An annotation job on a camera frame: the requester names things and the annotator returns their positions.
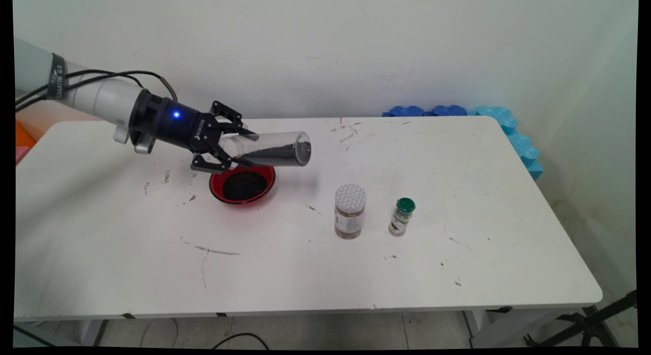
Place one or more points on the red bowl with black seeds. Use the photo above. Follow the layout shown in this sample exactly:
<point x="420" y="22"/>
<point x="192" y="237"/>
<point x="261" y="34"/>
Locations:
<point x="216" y="184"/>

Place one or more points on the dark blue foam mat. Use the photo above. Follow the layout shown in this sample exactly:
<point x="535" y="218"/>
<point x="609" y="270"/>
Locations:
<point x="407" y="111"/>

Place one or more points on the white table leg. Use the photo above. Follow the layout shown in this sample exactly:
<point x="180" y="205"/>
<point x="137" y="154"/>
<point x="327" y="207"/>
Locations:
<point x="508" y="327"/>
<point x="87" y="332"/>

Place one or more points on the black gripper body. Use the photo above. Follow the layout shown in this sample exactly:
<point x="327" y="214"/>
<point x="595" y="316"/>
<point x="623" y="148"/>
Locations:
<point x="173" y="123"/>

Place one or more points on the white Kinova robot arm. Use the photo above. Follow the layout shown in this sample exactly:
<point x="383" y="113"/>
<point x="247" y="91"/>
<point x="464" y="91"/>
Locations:
<point x="101" y="98"/>

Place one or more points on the orange block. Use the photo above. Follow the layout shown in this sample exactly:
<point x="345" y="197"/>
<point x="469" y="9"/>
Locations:
<point x="23" y="136"/>

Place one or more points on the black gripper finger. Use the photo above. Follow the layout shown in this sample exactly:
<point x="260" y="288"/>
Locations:
<point x="226" y="110"/>
<point x="208" y="165"/>

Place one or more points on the small spice bottle green cap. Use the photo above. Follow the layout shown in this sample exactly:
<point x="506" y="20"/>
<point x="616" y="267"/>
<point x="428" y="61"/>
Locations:
<point x="401" y="220"/>

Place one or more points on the brown spice jar white lid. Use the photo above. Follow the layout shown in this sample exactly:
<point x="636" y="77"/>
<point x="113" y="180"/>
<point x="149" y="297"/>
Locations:
<point x="350" y="217"/>

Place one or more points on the black tripod stand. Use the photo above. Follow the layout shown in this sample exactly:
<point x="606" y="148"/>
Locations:
<point x="590" y="324"/>

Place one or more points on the clear plastic jar black seeds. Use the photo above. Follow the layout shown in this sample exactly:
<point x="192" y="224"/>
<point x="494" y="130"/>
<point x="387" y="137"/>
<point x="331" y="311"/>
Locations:
<point x="285" y="149"/>

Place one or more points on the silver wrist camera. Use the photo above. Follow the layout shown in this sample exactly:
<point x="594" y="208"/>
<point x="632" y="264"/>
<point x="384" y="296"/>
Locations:
<point x="144" y="144"/>

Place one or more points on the light blue foam mat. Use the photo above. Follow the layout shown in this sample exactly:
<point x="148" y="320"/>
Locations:
<point x="519" y="141"/>

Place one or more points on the pink block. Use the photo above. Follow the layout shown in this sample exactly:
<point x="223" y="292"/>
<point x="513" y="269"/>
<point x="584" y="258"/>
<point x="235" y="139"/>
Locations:
<point x="21" y="155"/>

